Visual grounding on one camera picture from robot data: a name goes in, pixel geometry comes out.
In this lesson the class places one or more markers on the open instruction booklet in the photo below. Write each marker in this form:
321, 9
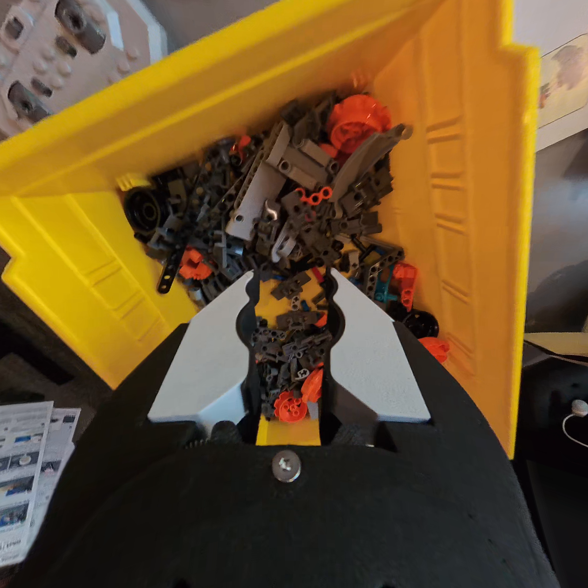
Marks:
565, 82

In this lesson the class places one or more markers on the black toy wheel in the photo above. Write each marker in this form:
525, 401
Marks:
138, 216
420, 324

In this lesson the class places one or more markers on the curved grey toy panel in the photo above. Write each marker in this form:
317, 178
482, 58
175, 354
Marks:
363, 160

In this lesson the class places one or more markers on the orange toy gear wheel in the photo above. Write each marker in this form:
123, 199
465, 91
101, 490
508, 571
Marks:
278, 406
363, 119
313, 386
434, 349

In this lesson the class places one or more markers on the black toy beam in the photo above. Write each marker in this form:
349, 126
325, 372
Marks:
169, 271

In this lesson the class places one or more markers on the pile of toy building parts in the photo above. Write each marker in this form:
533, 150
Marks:
275, 220

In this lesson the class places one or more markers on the printed paper leaflet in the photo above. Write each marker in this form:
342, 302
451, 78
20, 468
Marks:
23, 459

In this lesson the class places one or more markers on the grey toy plate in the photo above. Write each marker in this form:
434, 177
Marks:
257, 197

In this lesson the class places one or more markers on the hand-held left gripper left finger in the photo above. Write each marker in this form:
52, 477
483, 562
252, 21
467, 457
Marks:
202, 367

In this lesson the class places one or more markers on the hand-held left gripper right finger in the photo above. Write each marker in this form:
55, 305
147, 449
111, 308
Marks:
376, 367

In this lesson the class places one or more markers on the orange holed toy connector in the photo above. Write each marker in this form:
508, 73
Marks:
319, 196

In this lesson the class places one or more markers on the orange toy bracket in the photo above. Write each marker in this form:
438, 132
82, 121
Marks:
404, 275

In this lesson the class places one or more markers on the yellow storage bin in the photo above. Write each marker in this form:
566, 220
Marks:
183, 92

